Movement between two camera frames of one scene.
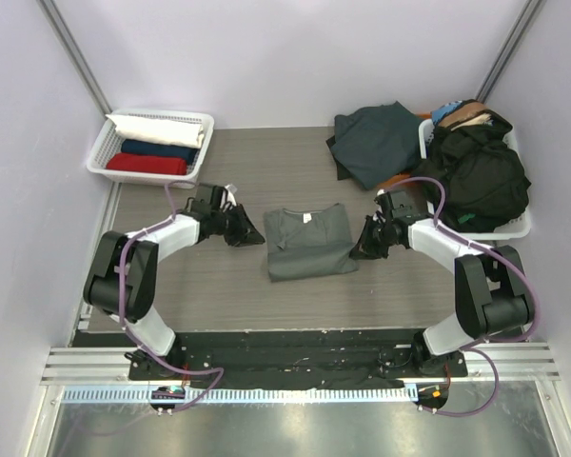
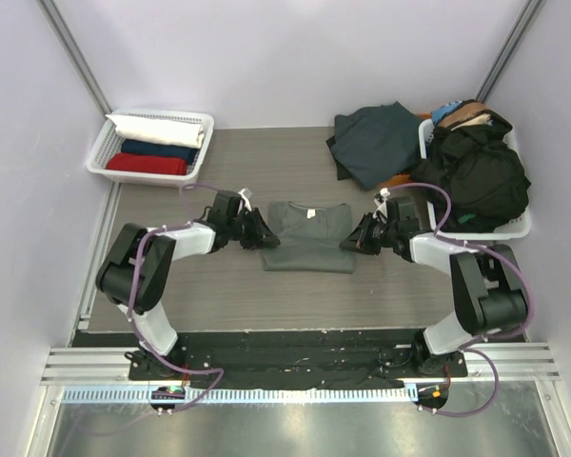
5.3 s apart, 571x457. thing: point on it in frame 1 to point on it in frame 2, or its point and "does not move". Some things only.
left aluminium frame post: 78,51 does not move
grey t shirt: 305,244 does not move
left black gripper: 246,234 to 261,235
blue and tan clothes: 462,113 does not move
